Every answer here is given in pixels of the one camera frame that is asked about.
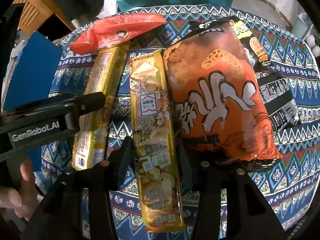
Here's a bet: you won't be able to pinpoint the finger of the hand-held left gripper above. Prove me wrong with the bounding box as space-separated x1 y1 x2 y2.
0 92 107 117

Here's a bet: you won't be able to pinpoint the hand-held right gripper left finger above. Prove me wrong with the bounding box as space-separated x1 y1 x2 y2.
21 136 133 240

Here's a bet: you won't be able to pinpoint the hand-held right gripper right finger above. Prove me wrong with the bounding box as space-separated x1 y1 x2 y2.
175 139 298 240

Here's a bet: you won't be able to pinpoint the gold film-print snack packet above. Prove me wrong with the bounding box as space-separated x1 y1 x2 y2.
130 49 187 233

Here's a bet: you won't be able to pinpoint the plain gold long snack packet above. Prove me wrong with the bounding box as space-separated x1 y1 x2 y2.
72 41 130 171

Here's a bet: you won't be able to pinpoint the blue cardboard box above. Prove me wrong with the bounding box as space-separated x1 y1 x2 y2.
0 31 63 170

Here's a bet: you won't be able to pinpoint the orange snack bag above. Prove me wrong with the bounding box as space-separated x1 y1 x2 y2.
162 21 283 167

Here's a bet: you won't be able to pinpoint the red snack packet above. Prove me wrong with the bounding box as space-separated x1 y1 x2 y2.
69 14 167 54

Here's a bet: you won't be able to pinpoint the black white-text snack packet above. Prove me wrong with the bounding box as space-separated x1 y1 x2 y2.
255 74 302 130

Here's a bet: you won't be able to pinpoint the black yellow snack packet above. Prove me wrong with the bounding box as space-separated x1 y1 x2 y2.
189 15 273 67

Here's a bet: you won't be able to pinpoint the person's left hand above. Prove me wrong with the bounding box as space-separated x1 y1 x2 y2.
0 159 40 221

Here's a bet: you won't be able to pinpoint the blue patterned tablecloth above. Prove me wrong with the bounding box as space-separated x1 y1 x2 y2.
32 4 320 240

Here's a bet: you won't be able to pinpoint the wooden wardrobe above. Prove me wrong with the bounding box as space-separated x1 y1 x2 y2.
17 0 75 42

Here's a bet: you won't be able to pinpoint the bags of green clothes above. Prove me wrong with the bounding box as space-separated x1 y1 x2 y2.
116 0 235 12

